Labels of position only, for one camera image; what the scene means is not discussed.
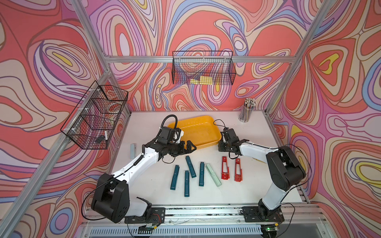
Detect black wire basket wall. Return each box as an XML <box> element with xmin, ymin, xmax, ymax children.
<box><xmin>172</xmin><ymin>50</ymin><xmax>237</xmax><ymax>85</ymax></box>
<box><xmin>61</xmin><ymin>81</ymin><xmax>129</xmax><ymax>150</ymax></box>

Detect black wire basket back wall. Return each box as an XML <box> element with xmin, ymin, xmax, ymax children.
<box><xmin>172</xmin><ymin>50</ymin><xmax>237</xmax><ymax>85</ymax></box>

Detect teal pliers far left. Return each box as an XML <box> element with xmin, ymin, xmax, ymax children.
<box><xmin>170</xmin><ymin>165</ymin><xmax>180</xmax><ymax>190</ymax></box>

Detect light green pliers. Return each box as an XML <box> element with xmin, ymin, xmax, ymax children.
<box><xmin>206</xmin><ymin>163</ymin><xmax>222</xmax><ymax>187</ymax></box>

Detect red pliers left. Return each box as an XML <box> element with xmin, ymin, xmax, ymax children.
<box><xmin>221</xmin><ymin>156</ymin><xmax>230</xmax><ymax>180</ymax></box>

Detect teal pliers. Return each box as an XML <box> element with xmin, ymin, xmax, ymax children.
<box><xmin>186</xmin><ymin>156</ymin><xmax>196</xmax><ymax>178</ymax></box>
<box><xmin>184</xmin><ymin>171</ymin><xmax>190</xmax><ymax>197</ymax></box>
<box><xmin>199</xmin><ymin>162</ymin><xmax>205</xmax><ymax>186</ymax></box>
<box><xmin>170</xmin><ymin>165</ymin><xmax>180</xmax><ymax>190</ymax></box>

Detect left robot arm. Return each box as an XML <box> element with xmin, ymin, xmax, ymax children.
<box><xmin>91</xmin><ymin>126</ymin><xmax>197</xmax><ymax>223</ymax></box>

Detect teal pliers lower middle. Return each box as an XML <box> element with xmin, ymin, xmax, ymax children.
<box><xmin>184</xmin><ymin>171</ymin><xmax>190</xmax><ymax>197</ymax></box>

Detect red pliers right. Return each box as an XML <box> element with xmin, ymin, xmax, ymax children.
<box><xmin>234</xmin><ymin>158</ymin><xmax>243</xmax><ymax>182</ymax></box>

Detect black wire basket left wall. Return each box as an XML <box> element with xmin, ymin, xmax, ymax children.
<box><xmin>61</xmin><ymin>81</ymin><xmax>129</xmax><ymax>150</ymax></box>

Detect light blue small object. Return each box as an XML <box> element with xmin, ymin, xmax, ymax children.
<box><xmin>130</xmin><ymin>143</ymin><xmax>136</xmax><ymax>160</ymax></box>

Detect teal pliers upper middle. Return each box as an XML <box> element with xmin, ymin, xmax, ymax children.
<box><xmin>186</xmin><ymin>156</ymin><xmax>196</xmax><ymax>178</ymax></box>

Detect pencil holder cup with pencils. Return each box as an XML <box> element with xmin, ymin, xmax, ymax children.
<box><xmin>239</xmin><ymin>98</ymin><xmax>257</xmax><ymax>123</ymax></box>

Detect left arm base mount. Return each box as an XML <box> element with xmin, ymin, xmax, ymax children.
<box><xmin>124</xmin><ymin>207</ymin><xmax>166</xmax><ymax>225</ymax></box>

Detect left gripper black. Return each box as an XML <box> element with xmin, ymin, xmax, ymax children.
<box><xmin>166</xmin><ymin>140</ymin><xmax>196</xmax><ymax>157</ymax></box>

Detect yellow plastic storage tray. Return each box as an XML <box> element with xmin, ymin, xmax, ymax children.
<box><xmin>177</xmin><ymin>116</ymin><xmax>222</xmax><ymax>149</ymax></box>

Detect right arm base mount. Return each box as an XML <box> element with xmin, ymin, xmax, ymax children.
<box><xmin>239</xmin><ymin>206</ymin><xmax>285</xmax><ymax>224</ymax></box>

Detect red pliers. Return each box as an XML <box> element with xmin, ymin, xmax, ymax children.
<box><xmin>234</xmin><ymin>158</ymin><xmax>243</xmax><ymax>182</ymax></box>
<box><xmin>221</xmin><ymin>156</ymin><xmax>230</xmax><ymax>180</ymax></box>

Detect yellow item in back basket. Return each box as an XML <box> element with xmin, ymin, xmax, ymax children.
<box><xmin>190</xmin><ymin>76</ymin><xmax>213</xmax><ymax>85</ymax></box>

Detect teal pliers right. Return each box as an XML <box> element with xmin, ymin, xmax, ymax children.
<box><xmin>199</xmin><ymin>162</ymin><xmax>205</xmax><ymax>186</ymax></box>

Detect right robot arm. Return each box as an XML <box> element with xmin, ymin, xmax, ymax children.
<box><xmin>218</xmin><ymin>128</ymin><xmax>306</xmax><ymax>220</ymax></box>

